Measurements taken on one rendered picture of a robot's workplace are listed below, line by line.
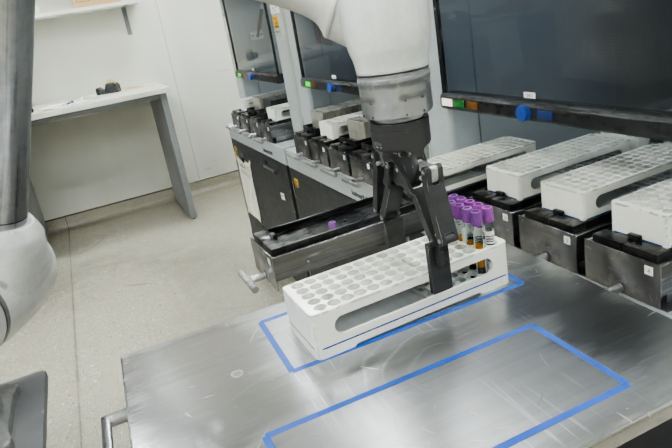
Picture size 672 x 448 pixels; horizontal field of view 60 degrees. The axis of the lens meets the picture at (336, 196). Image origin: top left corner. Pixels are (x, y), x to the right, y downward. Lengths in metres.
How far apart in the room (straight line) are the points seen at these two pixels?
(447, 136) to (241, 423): 0.91
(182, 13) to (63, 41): 0.84
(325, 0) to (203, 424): 0.55
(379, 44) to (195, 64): 3.98
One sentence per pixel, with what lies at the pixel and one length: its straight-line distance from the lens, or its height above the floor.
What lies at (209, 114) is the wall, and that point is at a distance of 4.67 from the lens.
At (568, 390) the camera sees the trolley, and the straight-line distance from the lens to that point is 0.66.
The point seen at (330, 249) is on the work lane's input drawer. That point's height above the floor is 0.78.
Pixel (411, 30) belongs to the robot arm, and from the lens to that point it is 0.69.
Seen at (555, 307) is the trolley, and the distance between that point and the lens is 0.80.
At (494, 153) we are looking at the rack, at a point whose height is 0.86.
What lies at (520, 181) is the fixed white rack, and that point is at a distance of 1.16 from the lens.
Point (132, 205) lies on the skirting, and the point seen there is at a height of 0.04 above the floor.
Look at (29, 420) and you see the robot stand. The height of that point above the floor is 0.70.
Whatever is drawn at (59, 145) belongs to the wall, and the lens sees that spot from 4.58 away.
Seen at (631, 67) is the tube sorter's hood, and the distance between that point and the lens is 0.98.
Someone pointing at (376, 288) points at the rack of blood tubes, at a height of 0.88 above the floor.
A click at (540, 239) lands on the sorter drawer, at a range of 1.10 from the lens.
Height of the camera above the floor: 1.22
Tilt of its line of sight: 18 degrees down
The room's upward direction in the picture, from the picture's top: 10 degrees counter-clockwise
